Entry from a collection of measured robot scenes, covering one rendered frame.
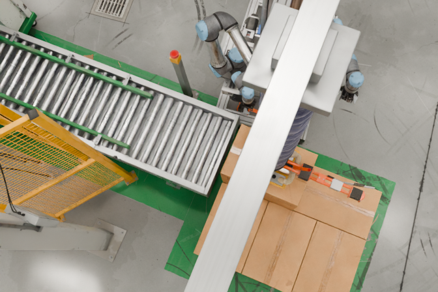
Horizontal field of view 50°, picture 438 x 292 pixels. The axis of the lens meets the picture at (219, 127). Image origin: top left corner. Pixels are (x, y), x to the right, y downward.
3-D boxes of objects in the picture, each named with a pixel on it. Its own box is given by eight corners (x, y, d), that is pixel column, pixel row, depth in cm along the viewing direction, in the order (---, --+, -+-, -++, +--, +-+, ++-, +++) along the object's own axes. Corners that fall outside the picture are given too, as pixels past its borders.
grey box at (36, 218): (27, 215, 282) (3, 211, 253) (32, 206, 283) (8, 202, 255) (56, 227, 279) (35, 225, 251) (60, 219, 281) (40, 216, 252)
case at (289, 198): (221, 180, 375) (219, 173, 336) (241, 136, 384) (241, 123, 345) (292, 210, 366) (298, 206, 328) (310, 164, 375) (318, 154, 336)
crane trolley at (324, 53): (269, 70, 150) (271, 58, 141) (287, 27, 154) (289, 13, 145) (317, 87, 148) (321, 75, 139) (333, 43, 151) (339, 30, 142)
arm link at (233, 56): (248, 63, 336) (249, 55, 323) (233, 72, 335) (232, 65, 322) (240, 50, 339) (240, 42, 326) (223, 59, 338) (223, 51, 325)
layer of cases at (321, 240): (197, 252, 400) (193, 253, 362) (240, 147, 422) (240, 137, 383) (331, 310, 384) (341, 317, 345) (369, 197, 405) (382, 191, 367)
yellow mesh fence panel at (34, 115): (54, 226, 426) (-116, 204, 224) (49, 216, 429) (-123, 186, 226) (138, 179, 434) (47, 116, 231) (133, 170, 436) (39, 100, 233)
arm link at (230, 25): (227, 6, 300) (264, 73, 304) (212, 15, 299) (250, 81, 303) (229, 2, 289) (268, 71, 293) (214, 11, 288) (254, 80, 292)
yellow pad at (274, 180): (238, 170, 325) (238, 169, 320) (244, 157, 327) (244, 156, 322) (284, 189, 320) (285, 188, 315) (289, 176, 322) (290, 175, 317)
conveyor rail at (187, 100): (3, 36, 433) (-7, 27, 415) (6, 32, 434) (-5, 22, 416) (234, 126, 401) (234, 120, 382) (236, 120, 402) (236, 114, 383)
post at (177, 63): (184, 99, 452) (169, 58, 355) (187, 93, 453) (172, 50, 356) (191, 102, 451) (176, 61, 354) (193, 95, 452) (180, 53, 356)
